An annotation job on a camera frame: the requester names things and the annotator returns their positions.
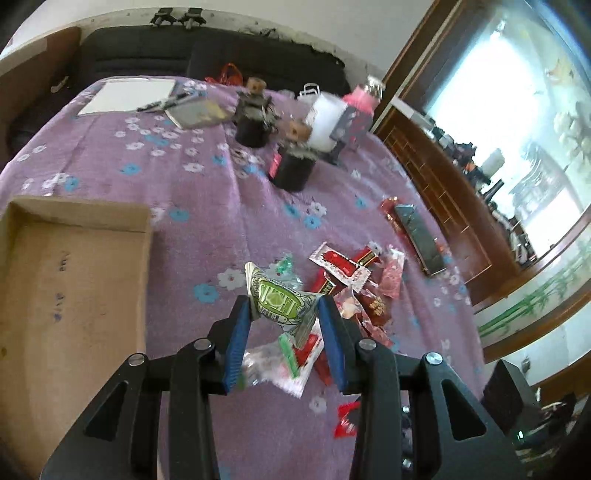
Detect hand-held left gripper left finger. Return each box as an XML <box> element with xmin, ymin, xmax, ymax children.
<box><xmin>39</xmin><ymin>295</ymin><xmax>252</xmax><ymax>480</ymax></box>

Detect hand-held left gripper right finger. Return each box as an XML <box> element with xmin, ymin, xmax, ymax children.
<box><xmin>318</xmin><ymin>295</ymin><xmax>527</xmax><ymax>480</ymax></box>

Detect white and red snack packet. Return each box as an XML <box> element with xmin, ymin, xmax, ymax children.
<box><xmin>308</xmin><ymin>242</ymin><xmax>373</xmax><ymax>292</ymax></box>
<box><xmin>277</xmin><ymin>318</ymin><xmax>325</xmax><ymax>398</ymax></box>

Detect clear green-striped snack packet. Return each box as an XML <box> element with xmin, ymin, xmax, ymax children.
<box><xmin>240</xmin><ymin>332</ymin><xmax>302</xmax><ymax>385</ymax></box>

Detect green snack packet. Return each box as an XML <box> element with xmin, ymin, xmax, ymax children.
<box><xmin>244</xmin><ymin>262</ymin><xmax>324</xmax><ymax>349</ymax></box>

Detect large red snack packet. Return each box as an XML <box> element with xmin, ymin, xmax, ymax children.
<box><xmin>357</xmin><ymin>290</ymin><xmax>394</xmax><ymax>328</ymax></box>

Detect pink translucent snack packet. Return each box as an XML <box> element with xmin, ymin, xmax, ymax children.
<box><xmin>378</xmin><ymin>249</ymin><xmax>407</xmax><ymax>299</ymax></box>

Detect dark red yellow-print packet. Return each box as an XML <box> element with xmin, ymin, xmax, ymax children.
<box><xmin>353</xmin><ymin>243</ymin><xmax>385</xmax><ymax>269</ymax></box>

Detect shallow cardboard box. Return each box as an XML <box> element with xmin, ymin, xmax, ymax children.
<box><xmin>0</xmin><ymin>196</ymin><xmax>153</xmax><ymax>480</ymax></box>

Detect small red snack packet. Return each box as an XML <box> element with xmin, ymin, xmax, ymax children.
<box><xmin>335</xmin><ymin>401</ymin><xmax>364</xmax><ymax>438</ymax></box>

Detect small green candy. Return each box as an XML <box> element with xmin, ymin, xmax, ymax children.
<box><xmin>272</xmin><ymin>254</ymin><xmax>297</xmax><ymax>278</ymax></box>

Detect purple floral tablecloth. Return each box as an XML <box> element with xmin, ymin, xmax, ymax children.
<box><xmin>0</xmin><ymin>76</ymin><xmax>485</xmax><ymax>480</ymax></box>

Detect long black snack box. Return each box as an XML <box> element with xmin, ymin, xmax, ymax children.
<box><xmin>392</xmin><ymin>203</ymin><xmax>447</xmax><ymax>277</ymax></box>

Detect black speaker box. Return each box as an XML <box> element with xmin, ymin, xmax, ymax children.
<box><xmin>482</xmin><ymin>359</ymin><xmax>540</xmax><ymax>432</ymax></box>

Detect black jar with cork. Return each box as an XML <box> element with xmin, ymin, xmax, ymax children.
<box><xmin>268</xmin><ymin>121</ymin><xmax>320</xmax><ymax>192</ymax></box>
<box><xmin>233</xmin><ymin>78</ymin><xmax>281</xmax><ymax>148</ymax></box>

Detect wooden cabinet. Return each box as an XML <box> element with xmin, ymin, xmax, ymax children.
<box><xmin>372</xmin><ymin>99</ymin><xmax>522</xmax><ymax>315</ymax></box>

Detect white plastic jug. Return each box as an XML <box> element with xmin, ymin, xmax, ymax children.
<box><xmin>305</xmin><ymin>91</ymin><xmax>352</xmax><ymax>153</ymax></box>

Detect grey notebook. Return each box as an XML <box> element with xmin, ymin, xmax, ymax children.
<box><xmin>165</xmin><ymin>98</ymin><xmax>234</xmax><ymax>130</ymax></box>

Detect pink capped bottle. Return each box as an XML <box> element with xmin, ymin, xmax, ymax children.
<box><xmin>341</xmin><ymin>76</ymin><xmax>385</xmax><ymax>145</ymax></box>

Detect black pens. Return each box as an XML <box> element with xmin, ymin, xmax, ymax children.
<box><xmin>137</xmin><ymin>90</ymin><xmax>200</xmax><ymax>113</ymax></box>

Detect red plastic bag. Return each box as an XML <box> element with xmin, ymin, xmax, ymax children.
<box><xmin>205</xmin><ymin>64</ymin><xmax>244</xmax><ymax>87</ymax></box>

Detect white paper sheet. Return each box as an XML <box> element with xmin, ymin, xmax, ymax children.
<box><xmin>76</xmin><ymin>78</ymin><xmax>177</xmax><ymax>116</ymax></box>

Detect wooden framed window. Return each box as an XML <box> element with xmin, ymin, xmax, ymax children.
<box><xmin>383</xmin><ymin>0</ymin><xmax>591</xmax><ymax>365</ymax></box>

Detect black sofa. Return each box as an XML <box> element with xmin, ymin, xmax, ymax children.
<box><xmin>76</xmin><ymin>25</ymin><xmax>350</xmax><ymax>95</ymax></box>

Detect black wall clamps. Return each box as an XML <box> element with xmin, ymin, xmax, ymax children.
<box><xmin>150</xmin><ymin>8</ymin><xmax>207</xmax><ymax>29</ymax></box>

